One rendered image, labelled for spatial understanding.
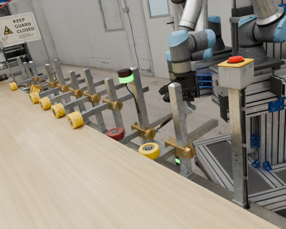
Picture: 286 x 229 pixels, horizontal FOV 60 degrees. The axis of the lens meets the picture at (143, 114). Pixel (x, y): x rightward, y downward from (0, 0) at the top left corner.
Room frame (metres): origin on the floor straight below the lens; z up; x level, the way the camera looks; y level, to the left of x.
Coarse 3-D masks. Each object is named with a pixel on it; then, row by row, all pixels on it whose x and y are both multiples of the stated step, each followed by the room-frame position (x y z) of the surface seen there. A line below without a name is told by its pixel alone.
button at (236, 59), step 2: (232, 56) 0.70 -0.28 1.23; (234, 56) 0.69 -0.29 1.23; (236, 56) 0.69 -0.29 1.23; (238, 56) 0.68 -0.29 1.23; (240, 56) 0.68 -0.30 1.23; (230, 58) 0.68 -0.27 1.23; (232, 58) 0.68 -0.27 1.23; (234, 58) 0.67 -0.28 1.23; (236, 58) 0.67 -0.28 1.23; (238, 58) 0.66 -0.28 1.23; (240, 58) 0.66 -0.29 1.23; (242, 58) 0.66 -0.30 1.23; (228, 60) 0.68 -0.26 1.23; (230, 60) 0.67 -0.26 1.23; (232, 60) 0.66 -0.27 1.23; (234, 60) 0.66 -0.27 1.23; (236, 60) 0.66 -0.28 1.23; (238, 60) 0.66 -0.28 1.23; (240, 60) 0.66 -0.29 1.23; (230, 62) 0.67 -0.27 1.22; (232, 62) 0.67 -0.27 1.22; (234, 62) 0.66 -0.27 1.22; (236, 62) 0.66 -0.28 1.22
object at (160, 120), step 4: (168, 112) 1.25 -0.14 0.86; (160, 116) 1.22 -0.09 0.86; (164, 116) 1.21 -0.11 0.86; (168, 116) 1.22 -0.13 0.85; (152, 120) 1.19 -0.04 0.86; (156, 120) 1.18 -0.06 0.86; (160, 120) 1.19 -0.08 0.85; (164, 120) 1.20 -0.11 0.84; (152, 124) 1.16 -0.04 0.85; (156, 124) 1.17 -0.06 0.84; (128, 132) 1.11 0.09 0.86; (132, 132) 1.10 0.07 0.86; (136, 132) 1.10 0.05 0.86; (124, 136) 1.07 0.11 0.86; (128, 136) 1.07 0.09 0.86; (132, 136) 1.08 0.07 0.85; (136, 136) 1.10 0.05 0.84; (120, 140) 1.04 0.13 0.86; (124, 140) 1.06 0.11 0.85; (128, 140) 1.07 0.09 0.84
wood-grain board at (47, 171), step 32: (0, 96) 2.30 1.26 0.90; (0, 128) 1.43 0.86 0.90; (32, 128) 1.32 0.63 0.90; (64, 128) 1.23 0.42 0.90; (0, 160) 1.01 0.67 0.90; (32, 160) 0.94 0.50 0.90; (64, 160) 0.89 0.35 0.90; (96, 160) 0.84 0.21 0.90; (128, 160) 0.79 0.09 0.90; (0, 192) 0.76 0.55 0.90; (32, 192) 0.72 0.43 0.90; (64, 192) 0.68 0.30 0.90; (96, 192) 0.65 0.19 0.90; (128, 192) 0.62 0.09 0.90; (160, 192) 0.59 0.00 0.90; (192, 192) 0.56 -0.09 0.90; (0, 224) 0.59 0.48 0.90; (32, 224) 0.56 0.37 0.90; (64, 224) 0.54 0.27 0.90; (96, 224) 0.52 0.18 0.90; (128, 224) 0.49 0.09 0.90; (160, 224) 0.47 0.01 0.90; (192, 224) 0.45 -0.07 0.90; (224, 224) 0.43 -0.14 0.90; (256, 224) 0.42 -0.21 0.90
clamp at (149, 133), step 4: (132, 124) 1.17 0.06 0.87; (132, 128) 1.15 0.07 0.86; (136, 128) 1.12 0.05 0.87; (148, 128) 1.09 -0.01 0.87; (152, 128) 1.09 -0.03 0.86; (140, 132) 1.10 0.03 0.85; (144, 132) 1.07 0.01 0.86; (148, 132) 1.06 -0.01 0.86; (152, 132) 1.07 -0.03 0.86; (140, 136) 1.10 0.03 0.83; (144, 136) 1.06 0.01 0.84; (148, 136) 1.05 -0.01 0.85; (152, 136) 1.06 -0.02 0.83
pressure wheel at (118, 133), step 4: (116, 128) 1.08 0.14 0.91; (120, 128) 1.07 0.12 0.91; (108, 132) 1.05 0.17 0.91; (112, 132) 1.05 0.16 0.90; (116, 132) 1.05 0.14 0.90; (120, 132) 1.03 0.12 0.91; (108, 136) 1.03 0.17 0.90; (112, 136) 1.01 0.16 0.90; (116, 136) 1.01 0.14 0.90; (120, 136) 1.02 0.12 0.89; (116, 140) 1.01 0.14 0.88
